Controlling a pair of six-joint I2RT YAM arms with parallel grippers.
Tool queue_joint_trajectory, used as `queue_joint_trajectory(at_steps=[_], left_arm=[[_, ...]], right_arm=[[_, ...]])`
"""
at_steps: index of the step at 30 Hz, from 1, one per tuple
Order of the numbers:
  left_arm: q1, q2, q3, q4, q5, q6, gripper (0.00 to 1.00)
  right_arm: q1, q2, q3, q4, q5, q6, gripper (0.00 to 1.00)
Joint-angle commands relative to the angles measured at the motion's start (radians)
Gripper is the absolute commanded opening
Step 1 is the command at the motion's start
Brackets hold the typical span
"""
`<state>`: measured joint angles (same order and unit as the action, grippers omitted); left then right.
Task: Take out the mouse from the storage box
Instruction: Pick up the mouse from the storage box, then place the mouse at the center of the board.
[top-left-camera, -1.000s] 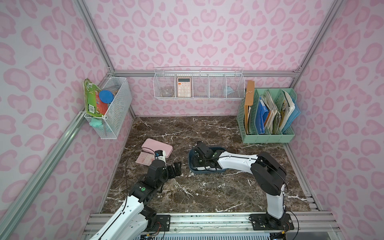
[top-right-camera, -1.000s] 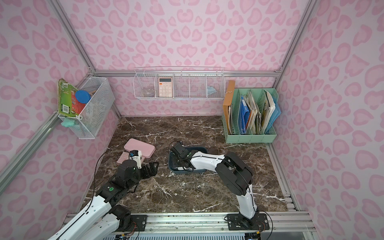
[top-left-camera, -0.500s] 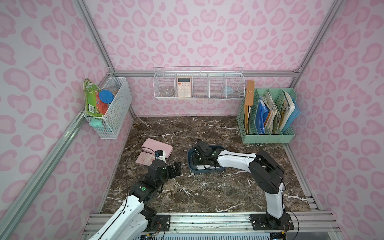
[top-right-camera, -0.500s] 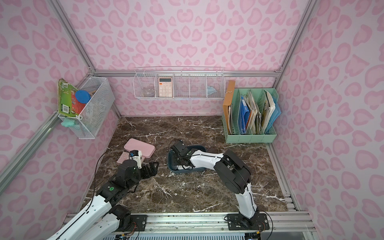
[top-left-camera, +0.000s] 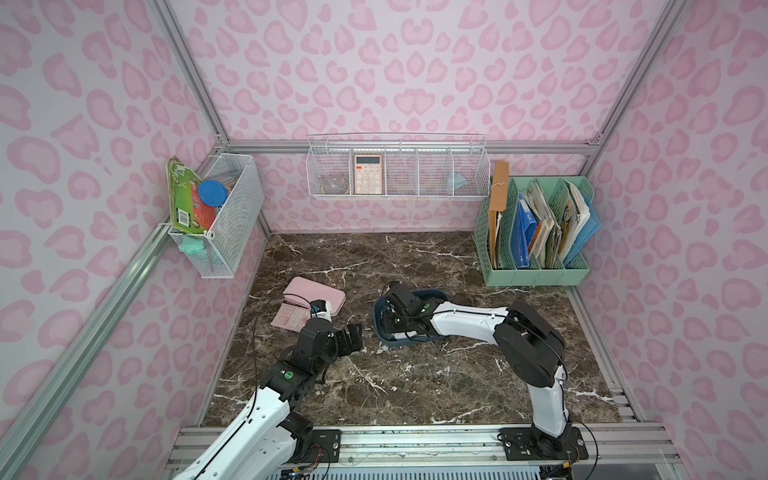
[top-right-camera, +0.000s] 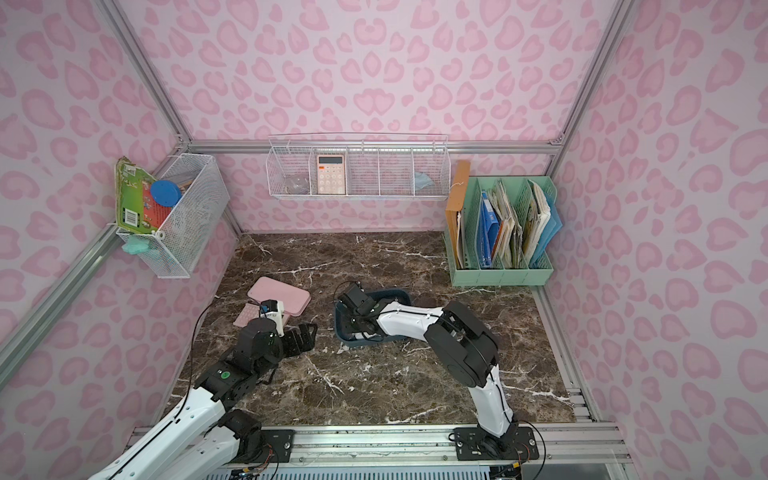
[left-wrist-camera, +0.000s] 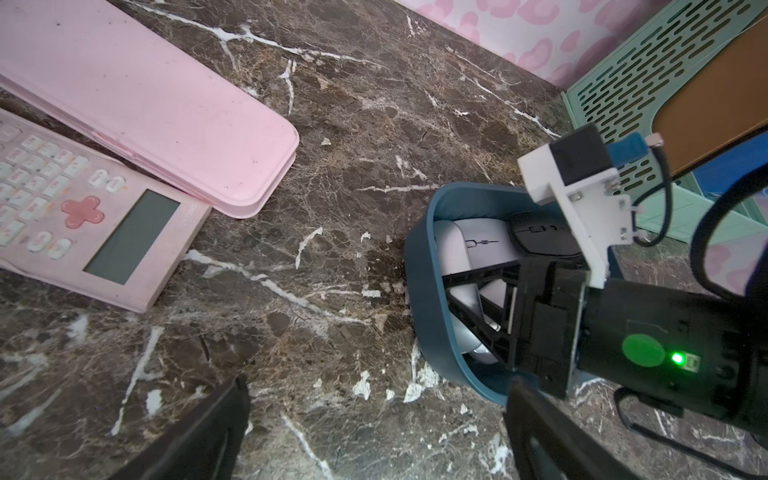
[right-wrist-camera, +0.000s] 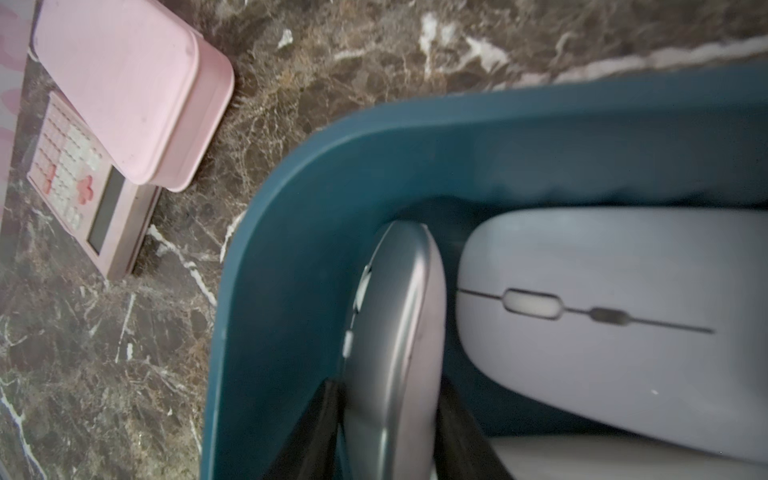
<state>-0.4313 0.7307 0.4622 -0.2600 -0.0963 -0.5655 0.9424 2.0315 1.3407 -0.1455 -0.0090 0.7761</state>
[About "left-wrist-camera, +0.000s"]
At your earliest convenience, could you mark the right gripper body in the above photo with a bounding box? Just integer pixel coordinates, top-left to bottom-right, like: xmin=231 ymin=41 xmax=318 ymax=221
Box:
xmin=443 ymin=257 xmax=588 ymax=399

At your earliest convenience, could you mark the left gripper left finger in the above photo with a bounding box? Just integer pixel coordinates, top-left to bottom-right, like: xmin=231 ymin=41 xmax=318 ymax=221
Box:
xmin=111 ymin=376 xmax=251 ymax=479

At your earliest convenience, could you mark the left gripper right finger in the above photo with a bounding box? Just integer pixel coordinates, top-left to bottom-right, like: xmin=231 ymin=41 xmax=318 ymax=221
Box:
xmin=504 ymin=381 xmax=637 ymax=479

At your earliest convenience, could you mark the black Lecoo mouse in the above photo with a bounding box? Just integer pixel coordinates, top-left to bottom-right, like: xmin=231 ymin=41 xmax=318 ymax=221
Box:
xmin=508 ymin=212 xmax=582 ymax=258

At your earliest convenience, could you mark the teal storage box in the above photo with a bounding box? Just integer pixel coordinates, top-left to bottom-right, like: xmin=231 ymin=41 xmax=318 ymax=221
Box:
xmin=404 ymin=182 xmax=564 ymax=405

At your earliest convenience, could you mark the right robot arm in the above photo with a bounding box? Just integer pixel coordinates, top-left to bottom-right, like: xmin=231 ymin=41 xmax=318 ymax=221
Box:
xmin=442 ymin=167 xmax=767 ymax=439

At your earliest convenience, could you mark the white rounded mouse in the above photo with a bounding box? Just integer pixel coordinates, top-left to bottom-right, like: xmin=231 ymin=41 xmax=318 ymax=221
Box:
xmin=447 ymin=280 xmax=506 ymax=365

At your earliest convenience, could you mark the silver white mouse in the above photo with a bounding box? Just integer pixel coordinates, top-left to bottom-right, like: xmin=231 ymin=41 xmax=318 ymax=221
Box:
xmin=433 ymin=220 xmax=472 ymax=276

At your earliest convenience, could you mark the blue folder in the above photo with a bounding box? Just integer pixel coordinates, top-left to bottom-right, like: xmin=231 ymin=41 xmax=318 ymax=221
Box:
xmin=690 ymin=129 xmax=767 ymax=199

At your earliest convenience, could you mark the green file organizer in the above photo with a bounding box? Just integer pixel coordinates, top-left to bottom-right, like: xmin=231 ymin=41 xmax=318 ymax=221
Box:
xmin=563 ymin=1 xmax=767 ymax=242

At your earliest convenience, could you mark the pink calculator on table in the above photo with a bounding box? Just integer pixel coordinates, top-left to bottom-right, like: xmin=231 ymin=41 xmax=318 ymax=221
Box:
xmin=1 ymin=111 xmax=211 ymax=313

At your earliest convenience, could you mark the brown folder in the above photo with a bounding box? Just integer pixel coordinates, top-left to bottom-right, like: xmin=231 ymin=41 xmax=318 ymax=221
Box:
xmin=653 ymin=17 xmax=767 ymax=177

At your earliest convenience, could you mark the pink pencil case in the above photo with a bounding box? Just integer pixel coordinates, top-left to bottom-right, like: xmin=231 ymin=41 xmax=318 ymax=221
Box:
xmin=1 ymin=1 xmax=300 ymax=219

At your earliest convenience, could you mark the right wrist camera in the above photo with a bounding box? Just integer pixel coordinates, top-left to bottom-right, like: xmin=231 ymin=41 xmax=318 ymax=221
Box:
xmin=518 ymin=124 xmax=664 ymax=289

